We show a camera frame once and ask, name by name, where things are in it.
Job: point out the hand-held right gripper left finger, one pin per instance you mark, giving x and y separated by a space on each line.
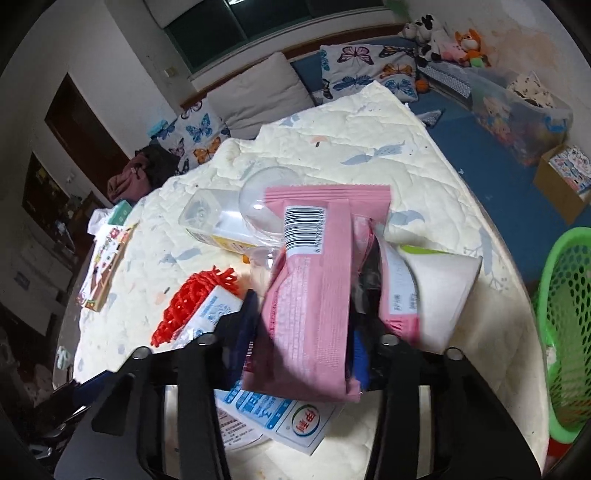
242 337

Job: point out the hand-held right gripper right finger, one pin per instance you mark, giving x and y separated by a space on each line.
360 364

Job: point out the pink snack packet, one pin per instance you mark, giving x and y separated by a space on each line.
309 304

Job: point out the clear plastic bottle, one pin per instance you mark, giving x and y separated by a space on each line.
207 221

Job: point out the clear plastic cup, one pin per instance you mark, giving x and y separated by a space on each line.
258 203

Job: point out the red foam fruit net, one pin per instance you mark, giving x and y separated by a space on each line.
184 304

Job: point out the white blue milk carton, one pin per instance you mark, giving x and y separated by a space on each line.
286 415

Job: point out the white tissue pack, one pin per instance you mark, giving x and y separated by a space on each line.
443 295

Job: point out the cartoon picture box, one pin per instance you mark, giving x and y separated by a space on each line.
106 263

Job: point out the green tissue box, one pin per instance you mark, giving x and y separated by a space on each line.
121 213

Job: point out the white cloth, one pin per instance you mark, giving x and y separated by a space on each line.
99 221

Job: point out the dark bag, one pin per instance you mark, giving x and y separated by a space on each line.
159 166

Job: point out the pink clothing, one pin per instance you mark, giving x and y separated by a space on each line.
124 180

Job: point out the small butterfly print pillow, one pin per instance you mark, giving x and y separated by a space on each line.
194 134

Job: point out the green plastic basket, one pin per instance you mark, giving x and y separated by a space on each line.
568 323

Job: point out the white printed quilt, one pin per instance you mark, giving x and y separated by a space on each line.
323 138

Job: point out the grey pillow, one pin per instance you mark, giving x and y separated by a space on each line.
258 97

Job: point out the dark wooden door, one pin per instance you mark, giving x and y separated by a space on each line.
83 129

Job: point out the cardboard box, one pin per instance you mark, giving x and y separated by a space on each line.
554 184

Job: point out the orange ball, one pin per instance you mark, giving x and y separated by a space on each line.
422 86

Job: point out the grey patterned folded cloth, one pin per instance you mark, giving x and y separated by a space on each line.
445 85

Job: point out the large butterfly print pillow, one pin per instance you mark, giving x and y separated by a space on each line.
364 69

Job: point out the clear bag of toys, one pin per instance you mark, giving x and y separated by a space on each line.
517 115

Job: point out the window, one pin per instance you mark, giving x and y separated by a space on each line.
277 27

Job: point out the pink plush toy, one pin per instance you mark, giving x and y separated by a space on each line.
451 53

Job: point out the cow plush toy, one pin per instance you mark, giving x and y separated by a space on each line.
427 37

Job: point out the orange fox plush toy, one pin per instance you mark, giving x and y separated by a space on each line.
471 44

